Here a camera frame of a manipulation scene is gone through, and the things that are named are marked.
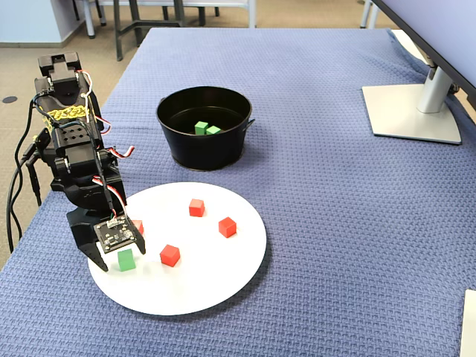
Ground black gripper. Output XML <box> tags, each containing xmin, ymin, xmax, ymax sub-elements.
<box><xmin>65</xmin><ymin>169</ymin><xmax>147</xmax><ymax>272</ymax></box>

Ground white round plate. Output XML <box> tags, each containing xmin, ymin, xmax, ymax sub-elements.
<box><xmin>88</xmin><ymin>181</ymin><xmax>268</xmax><ymax>316</ymax></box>

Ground black metal bucket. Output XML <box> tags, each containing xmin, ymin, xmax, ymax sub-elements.
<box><xmin>155</xmin><ymin>86</ymin><xmax>257</xmax><ymax>172</ymax></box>

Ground blue woven cloth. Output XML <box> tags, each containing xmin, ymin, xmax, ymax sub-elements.
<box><xmin>0</xmin><ymin>28</ymin><xmax>476</xmax><ymax>357</ymax></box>

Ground white table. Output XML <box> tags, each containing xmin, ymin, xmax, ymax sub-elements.
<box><xmin>83</xmin><ymin>0</ymin><xmax>258</xmax><ymax>40</ymax></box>

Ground black chair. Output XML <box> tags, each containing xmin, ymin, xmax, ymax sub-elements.
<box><xmin>162</xmin><ymin>5</ymin><xmax>221</xmax><ymax>27</ymax></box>
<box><xmin>72</xmin><ymin>0</ymin><xmax>109</xmax><ymax>27</ymax></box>

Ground silver monitor stand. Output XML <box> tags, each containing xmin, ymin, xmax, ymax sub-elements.
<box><xmin>361</xmin><ymin>61</ymin><xmax>463</xmax><ymax>146</ymax></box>

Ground white table legs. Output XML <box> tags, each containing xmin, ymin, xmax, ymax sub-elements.
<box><xmin>358</xmin><ymin>0</ymin><xmax>379</xmax><ymax>30</ymax></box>

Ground white flat panel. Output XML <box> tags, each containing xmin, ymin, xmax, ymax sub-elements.
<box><xmin>459</xmin><ymin>289</ymin><xmax>476</xmax><ymax>357</ymax></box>

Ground computer monitor screen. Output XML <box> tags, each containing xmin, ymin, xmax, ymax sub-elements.
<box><xmin>370</xmin><ymin>0</ymin><xmax>476</xmax><ymax>94</ymax></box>

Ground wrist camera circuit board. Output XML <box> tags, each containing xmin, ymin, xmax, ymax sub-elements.
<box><xmin>92</xmin><ymin>219</ymin><xmax>137</xmax><ymax>254</ymax></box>

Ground red white servo wire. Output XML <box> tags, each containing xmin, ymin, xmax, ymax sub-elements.
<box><xmin>91</xmin><ymin>145</ymin><xmax>135</xmax><ymax>222</ymax></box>
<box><xmin>78</xmin><ymin>70</ymin><xmax>112</xmax><ymax>135</ymax></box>

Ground black usb cable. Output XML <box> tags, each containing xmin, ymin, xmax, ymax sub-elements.
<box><xmin>26</xmin><ymin>159</ymin><xmax>42</xmax><ymax>208</ymax></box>

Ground black power cable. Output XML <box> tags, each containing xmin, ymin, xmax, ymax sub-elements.
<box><xmin>5</xmin><ymin>143</ymin><xmax>38</xmax><ymax>254</ymax></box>

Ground thin black camera cable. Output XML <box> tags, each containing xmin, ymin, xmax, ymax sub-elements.
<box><xmin>5</xmin><ymin>91</ymin><xmax>131</xmax><ymax>254</ymax></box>

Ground grey metal table frame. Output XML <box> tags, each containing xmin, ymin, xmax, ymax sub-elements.
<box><xmin>112</xmin><ymin>0</ymin><xmax>187</xmax><ymax>62</ymax></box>

